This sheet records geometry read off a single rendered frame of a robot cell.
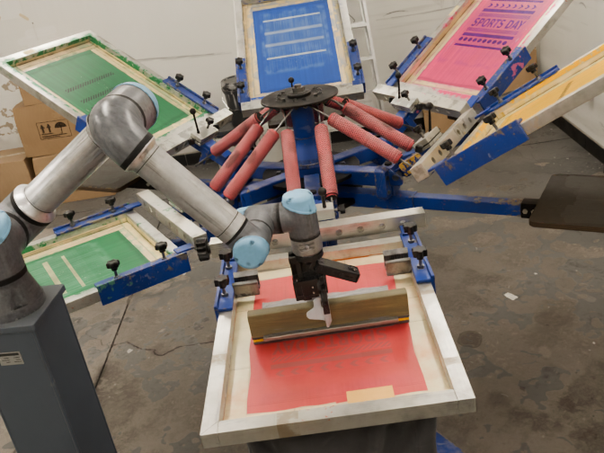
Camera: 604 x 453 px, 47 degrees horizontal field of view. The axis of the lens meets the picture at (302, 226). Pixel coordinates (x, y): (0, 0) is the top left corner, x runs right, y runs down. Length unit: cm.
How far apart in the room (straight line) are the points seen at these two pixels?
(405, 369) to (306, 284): 31
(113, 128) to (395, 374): 83
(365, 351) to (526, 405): 140
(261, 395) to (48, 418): 54
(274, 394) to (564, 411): 162
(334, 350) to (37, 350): 71
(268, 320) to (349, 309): 21
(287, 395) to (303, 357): 15
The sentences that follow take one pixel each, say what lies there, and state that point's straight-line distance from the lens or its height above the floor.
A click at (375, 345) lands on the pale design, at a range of 175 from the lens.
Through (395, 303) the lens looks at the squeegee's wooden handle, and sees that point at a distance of 177.
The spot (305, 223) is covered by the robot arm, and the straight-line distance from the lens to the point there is 161.
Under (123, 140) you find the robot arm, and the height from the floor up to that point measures 158.
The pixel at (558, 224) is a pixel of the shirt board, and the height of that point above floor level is 95.
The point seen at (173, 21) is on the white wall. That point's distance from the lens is 601.
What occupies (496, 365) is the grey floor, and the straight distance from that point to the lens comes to 324.
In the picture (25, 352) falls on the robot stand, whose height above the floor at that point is 112.
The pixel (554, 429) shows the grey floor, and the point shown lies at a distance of 294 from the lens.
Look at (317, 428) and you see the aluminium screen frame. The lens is 152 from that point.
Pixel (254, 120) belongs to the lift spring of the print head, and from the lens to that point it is 271.
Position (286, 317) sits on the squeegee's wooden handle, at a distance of 176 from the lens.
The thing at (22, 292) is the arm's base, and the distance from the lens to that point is 173.
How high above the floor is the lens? 197
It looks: 25 degrees down
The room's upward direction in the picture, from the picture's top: 10 degrees counter-clockwise
